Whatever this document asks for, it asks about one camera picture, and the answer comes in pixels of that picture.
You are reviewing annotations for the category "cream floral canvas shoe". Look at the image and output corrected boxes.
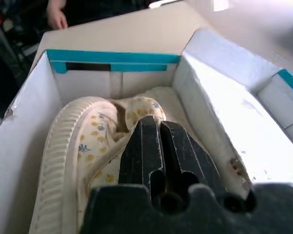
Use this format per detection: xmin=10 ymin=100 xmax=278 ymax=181
xmin=28 ymin=94 xmax=198 ymax=234

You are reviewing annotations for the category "shoebox lid with teal edge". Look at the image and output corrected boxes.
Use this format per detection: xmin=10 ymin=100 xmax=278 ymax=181
xmin=255 ymin=69 xmax=293 ymax=156

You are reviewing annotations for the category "white cardboard shoebox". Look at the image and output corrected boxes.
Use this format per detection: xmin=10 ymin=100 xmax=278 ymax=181
xmin=0 ymin=27 xmax=293 ymax=234

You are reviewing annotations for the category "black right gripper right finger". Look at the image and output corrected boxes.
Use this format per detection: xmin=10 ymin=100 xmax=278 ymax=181
xmin=159 ymin=120 xmax=227 ymax=195

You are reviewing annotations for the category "bystander bare hand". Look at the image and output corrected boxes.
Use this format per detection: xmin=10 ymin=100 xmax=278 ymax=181
xmin=46 ymin=0 xmax=69 ymax=29

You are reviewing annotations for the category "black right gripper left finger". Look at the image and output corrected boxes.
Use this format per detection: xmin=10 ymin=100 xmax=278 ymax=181
xmin=118 ymin=115 xmax=166 ymax=197

